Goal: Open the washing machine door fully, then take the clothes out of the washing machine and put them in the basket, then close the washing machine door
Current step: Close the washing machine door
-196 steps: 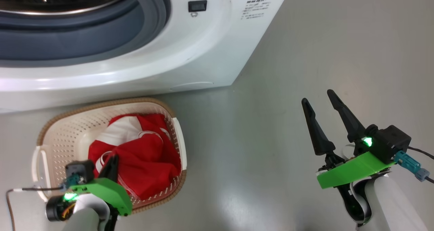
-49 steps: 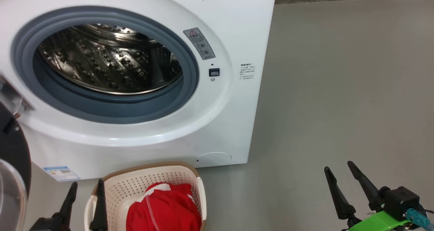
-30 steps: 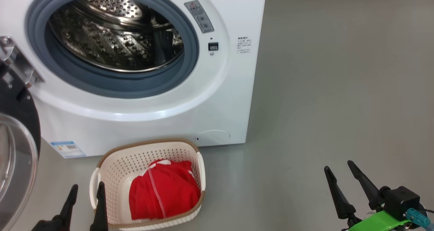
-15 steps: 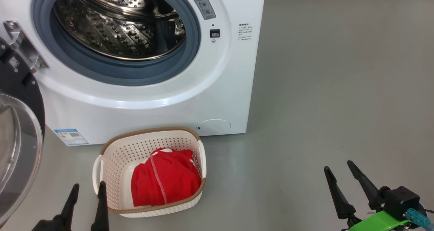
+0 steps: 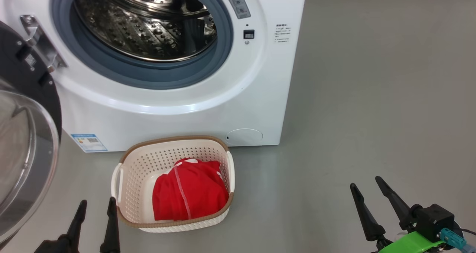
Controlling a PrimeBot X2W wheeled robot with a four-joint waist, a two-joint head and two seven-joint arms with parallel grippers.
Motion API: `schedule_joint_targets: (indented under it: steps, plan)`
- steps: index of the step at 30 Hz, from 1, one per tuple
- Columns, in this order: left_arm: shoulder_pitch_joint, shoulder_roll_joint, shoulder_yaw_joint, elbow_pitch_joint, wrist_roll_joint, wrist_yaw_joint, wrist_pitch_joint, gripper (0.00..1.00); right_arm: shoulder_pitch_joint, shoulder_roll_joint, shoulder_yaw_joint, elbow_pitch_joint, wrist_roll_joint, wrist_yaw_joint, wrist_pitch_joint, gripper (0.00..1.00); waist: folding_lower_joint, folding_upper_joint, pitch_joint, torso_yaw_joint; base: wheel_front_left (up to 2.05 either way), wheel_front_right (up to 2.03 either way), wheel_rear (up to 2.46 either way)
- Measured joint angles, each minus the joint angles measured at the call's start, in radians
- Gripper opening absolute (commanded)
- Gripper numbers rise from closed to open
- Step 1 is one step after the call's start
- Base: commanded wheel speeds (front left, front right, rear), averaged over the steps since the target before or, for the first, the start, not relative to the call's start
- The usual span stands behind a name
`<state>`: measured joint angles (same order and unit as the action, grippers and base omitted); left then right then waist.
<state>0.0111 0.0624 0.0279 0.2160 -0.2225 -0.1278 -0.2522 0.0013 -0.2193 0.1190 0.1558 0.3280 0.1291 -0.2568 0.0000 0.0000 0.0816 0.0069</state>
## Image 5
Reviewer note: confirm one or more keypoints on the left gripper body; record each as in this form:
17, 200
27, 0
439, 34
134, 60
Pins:
54, 246

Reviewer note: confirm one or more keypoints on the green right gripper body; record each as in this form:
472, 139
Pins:
412, 243

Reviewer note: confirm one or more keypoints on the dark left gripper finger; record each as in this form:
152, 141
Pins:
111, 234
76, 234

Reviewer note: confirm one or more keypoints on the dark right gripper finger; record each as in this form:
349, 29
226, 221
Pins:
399, 204
370, 223

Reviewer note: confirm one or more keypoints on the red garment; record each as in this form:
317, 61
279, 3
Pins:
197, 193

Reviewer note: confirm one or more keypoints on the black round glass washer door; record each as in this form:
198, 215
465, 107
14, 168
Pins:
22, 152

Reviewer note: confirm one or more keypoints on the cream perforated laundry basket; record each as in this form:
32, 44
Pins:
148, 164

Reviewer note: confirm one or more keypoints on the white front-load washing machine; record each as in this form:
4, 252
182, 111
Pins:
260, 97

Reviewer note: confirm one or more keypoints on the metal door hinge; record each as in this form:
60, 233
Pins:
41, 41

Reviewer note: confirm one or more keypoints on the blue energy label sticker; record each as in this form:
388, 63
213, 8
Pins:
89, 143

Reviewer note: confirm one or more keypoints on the round white filter cover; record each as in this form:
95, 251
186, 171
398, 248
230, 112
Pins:
244, 137

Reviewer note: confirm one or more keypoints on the grey warning sticker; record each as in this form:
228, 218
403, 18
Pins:
236, 2

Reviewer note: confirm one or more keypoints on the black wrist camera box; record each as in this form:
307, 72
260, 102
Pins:
433, 219

